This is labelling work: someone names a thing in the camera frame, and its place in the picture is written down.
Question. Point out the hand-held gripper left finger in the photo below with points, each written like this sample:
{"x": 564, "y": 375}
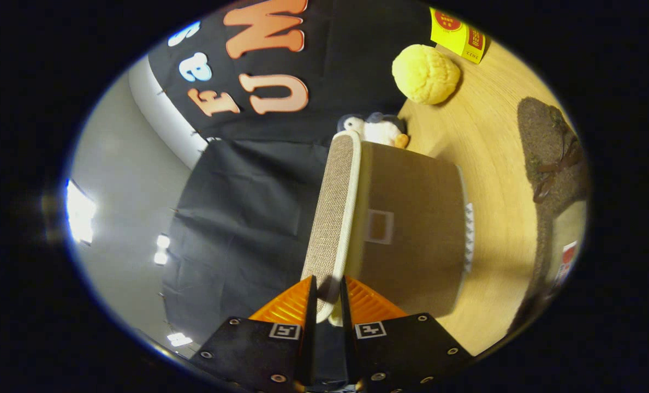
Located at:
{"x": 311, "y": 338}

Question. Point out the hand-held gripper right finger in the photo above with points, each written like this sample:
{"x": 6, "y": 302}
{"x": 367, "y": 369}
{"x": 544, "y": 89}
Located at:
{"x": 347, "y": 338}

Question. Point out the brown fabric storage box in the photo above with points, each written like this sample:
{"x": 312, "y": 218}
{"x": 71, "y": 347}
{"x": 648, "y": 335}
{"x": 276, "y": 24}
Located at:
{"x": 411, "y": 229}

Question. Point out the brown fuzzy shoe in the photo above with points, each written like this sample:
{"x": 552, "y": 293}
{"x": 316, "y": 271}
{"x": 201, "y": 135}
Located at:
{"x": 548, "y": 136}

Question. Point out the penguin plush toy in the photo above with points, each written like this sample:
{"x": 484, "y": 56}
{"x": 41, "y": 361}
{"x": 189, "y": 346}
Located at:
{"x": 379, "y": 131}

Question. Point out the yellow bun plush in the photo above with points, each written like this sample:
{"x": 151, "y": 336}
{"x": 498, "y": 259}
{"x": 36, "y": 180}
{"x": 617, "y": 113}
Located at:
{"x": 425, "y": 73}

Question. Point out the yellow book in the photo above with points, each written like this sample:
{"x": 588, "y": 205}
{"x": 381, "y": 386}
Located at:
{"x": 455, "y": 33}

